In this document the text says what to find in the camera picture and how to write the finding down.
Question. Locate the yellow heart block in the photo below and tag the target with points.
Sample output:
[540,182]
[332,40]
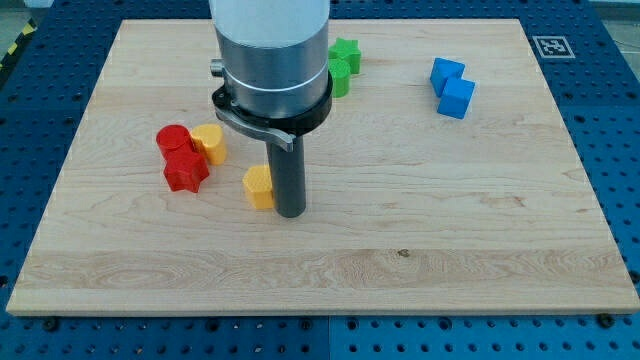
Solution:
[209,141]

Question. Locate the green star block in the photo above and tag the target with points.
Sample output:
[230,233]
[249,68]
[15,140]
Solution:
[347,50]

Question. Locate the blue block rear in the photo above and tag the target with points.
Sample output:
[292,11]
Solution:
[442,70]

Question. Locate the wooden board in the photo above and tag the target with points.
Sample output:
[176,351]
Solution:
[408,211]

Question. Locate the white fiducial marker tag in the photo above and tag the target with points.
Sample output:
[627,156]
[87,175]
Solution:
[553,47]

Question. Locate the yellow hexagon block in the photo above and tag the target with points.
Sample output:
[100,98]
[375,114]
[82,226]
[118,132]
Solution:
[258,187]

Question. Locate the black clamp with metal lever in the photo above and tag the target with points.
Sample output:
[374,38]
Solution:
[278,131]

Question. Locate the black yellow hazard tape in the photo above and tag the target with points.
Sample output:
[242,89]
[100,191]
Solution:
[17,48]

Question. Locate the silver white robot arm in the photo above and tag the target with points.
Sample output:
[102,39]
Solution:
[274,53]

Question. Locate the red cylinder block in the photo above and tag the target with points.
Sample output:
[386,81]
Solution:
[172,139]

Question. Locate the red star block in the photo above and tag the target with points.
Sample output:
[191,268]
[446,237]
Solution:
[185,170]

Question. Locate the green cylinder block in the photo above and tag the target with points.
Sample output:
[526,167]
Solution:
[341,73]

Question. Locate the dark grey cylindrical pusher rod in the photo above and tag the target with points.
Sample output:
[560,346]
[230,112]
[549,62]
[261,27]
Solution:
[288,178]

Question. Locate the blue cube block front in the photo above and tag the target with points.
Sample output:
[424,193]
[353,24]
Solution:
[456,97]

